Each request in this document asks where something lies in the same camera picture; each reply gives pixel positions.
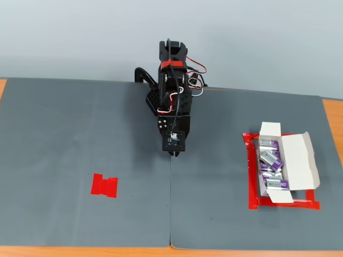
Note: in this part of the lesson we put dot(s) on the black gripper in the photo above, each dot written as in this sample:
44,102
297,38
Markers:
162,123

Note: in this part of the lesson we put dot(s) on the purple silver Bexel battery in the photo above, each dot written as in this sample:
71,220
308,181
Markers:
272,160
277,184
268,144
276,153
264,166
272,175

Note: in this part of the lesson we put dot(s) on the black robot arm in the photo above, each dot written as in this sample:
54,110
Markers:
163,51

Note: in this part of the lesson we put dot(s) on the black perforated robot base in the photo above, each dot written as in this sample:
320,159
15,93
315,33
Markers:
150,100

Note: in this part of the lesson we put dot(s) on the white cardboard box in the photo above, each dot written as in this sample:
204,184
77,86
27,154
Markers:
297,163

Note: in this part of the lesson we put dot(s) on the grey table mat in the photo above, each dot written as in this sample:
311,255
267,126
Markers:
53,147
214,160

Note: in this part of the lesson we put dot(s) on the red tape patch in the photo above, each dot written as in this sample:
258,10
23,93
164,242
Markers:
104,186

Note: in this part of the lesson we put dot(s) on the black table clamp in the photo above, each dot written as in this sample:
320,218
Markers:
142,73

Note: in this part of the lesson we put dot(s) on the red tape wrap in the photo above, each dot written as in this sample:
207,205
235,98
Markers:
172,63

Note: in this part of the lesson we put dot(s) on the black square wrist camera module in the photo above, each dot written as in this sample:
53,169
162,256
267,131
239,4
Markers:
174,147

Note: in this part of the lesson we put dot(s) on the red tape frame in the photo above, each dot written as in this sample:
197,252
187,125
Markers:
253,174

